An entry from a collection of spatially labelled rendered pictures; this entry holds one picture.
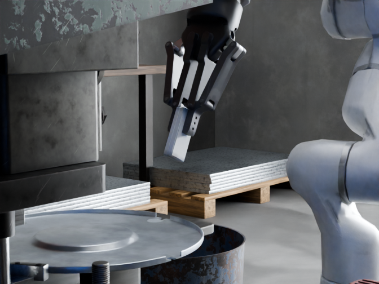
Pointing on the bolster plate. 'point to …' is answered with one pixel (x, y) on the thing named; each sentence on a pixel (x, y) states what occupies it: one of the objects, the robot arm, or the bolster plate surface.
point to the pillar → (4, 261)
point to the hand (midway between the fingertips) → (180, 134)
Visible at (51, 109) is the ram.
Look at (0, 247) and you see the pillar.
